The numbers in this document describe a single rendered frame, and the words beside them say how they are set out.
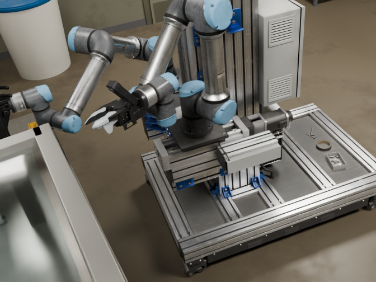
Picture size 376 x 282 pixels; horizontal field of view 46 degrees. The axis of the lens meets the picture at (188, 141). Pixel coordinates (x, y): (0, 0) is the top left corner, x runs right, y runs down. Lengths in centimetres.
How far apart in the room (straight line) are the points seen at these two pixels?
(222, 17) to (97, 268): 121
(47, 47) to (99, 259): 394
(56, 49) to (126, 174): 179
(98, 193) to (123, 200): 20
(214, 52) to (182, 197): 112
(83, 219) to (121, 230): 216
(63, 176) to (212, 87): 115
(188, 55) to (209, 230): 91
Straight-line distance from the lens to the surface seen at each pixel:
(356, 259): 258
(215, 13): 158
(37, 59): 445
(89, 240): 57
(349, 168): 276
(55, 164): 70
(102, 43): 197
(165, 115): 160
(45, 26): 435
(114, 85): 143
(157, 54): 168
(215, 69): 171
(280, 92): 224
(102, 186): 307
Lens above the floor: 202
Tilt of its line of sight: 38 degrees down
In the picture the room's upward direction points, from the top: 8 degrees counter-clockwise
